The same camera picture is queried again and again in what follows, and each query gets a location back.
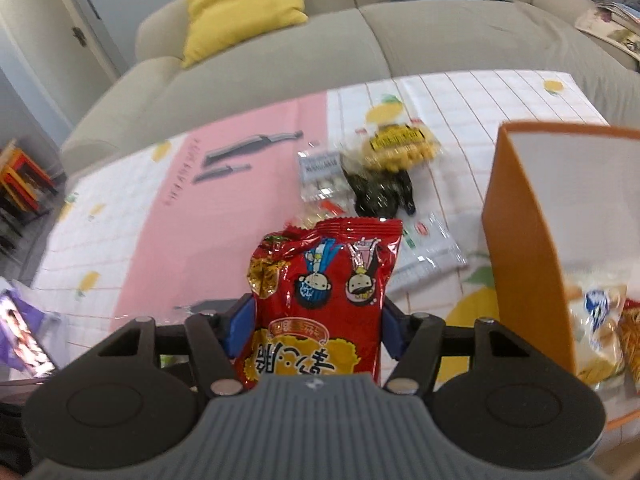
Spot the black seaweed snack pack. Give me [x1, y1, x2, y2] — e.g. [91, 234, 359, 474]
[342, 158, 416, 219]

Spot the white biscuit snack bag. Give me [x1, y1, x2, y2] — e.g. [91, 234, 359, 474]
[565, 280, 627, 389]

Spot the orange cardboard box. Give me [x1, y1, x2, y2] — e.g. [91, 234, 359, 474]
[480, 120, 640, 430]

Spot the red yellow stool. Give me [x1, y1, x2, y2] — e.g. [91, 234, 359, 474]
[1, 139, 58, 218]

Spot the white balls snack pack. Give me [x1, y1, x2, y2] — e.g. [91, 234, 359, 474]
[297, 150, 352, 203]

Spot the yellow cushion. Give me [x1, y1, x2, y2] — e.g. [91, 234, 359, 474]
[182, 0, 308, 68]

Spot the red snack bag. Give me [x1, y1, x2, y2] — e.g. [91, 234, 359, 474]
[233, 217, 402, 388]

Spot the grey white snack pouch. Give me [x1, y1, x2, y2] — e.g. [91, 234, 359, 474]
[386, 214, 468, 297]

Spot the small date walnut pack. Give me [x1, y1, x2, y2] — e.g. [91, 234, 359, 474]
[292, 200, 350, 229]

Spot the stack of books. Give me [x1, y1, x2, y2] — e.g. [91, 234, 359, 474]
[575, 2, 640, 61]

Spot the orange chips snack bag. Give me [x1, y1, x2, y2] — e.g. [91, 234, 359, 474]
[618, 299, 640, 393]

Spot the beige sofa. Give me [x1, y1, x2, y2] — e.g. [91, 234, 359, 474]
[61, 0, 639, 174]

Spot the yellow waffle snack pack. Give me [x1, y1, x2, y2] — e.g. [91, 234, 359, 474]
[358, 120, 442, 174]

